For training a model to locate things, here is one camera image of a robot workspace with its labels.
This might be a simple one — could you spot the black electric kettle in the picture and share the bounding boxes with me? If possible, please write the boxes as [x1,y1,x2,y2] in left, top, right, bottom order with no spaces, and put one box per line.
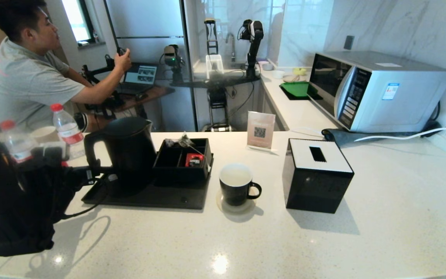
[84,117,158,186]

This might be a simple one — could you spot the green cutting board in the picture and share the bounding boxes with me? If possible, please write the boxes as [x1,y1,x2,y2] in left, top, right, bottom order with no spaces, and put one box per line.
[280,81,319,98]

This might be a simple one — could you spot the water bottle red cap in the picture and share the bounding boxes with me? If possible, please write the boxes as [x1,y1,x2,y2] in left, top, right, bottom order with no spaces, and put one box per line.
[51,103,86,159]
[0,120,38,164]

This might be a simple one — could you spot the red sachet packet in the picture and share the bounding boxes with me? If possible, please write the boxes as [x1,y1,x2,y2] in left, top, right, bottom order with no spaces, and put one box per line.
[185,153,205,168]

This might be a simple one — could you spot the brown paper cup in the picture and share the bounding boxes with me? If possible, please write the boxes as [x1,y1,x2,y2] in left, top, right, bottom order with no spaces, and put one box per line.
[31,126,59,145]

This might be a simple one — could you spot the white cable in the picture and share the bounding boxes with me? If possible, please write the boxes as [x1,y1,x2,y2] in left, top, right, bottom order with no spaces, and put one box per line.
[354,122,446,142]

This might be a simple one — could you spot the open laptop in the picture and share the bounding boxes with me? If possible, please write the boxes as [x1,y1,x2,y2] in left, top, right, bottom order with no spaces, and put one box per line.
[119,63,158,96]

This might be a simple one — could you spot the chrome faucet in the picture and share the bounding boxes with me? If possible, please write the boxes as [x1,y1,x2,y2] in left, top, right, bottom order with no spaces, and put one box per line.
[226,33,238,63]

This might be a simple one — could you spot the black serving tray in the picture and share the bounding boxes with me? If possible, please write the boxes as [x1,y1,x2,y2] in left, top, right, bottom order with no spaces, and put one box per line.
[82,153,214,210]

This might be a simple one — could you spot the black flat tray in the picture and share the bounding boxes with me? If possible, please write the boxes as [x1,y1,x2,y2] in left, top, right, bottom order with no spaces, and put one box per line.
[279,85,323,102]

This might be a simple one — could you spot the black tissue box white lid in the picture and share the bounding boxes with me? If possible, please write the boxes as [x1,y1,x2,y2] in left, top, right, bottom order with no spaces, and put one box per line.
[282,138,355,214]

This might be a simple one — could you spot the window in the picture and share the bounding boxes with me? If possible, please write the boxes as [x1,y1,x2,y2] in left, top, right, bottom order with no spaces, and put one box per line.
[61,0,96,45]

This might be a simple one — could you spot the acrylic QR code sign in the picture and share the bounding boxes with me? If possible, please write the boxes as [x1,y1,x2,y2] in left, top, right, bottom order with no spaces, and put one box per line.
[246,111,276,152]

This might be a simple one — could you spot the person in grey t-shirt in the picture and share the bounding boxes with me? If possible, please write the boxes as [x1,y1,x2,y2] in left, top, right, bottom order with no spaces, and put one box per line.
[0,0,133,133]

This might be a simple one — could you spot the pyramid tea bag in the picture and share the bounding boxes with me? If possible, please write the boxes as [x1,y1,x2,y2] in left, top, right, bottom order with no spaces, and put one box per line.
[176,133,197,149]

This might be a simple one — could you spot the grey refrigerator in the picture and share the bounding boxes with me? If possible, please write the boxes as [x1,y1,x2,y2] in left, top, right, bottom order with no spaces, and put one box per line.
[105,0,199,132]

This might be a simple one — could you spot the black ladder rack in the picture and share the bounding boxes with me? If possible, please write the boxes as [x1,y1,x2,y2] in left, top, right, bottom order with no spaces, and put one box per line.
[204,18,219,55]

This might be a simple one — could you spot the black compartment organizer box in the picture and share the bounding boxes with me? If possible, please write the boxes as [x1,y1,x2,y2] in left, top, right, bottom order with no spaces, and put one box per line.
[153,138,213,184]

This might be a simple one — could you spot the beige coaster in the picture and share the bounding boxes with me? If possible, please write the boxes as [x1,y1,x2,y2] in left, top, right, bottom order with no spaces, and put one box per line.
[216,189,257,214]

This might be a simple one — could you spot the black power cable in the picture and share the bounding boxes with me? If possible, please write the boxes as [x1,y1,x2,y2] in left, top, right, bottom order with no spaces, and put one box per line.
[420,102,446,134]

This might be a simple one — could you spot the black equipment stand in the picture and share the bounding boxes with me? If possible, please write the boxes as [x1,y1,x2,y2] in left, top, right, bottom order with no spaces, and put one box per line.
[169,75,262,133]

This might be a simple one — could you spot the silver microwave oven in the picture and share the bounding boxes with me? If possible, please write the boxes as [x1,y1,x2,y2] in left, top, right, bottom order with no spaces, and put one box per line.
[307,51,446,133]

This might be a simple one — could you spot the black mug white inside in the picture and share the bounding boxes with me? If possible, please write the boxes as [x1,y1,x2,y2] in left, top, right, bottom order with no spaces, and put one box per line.
[219,164,262,207]

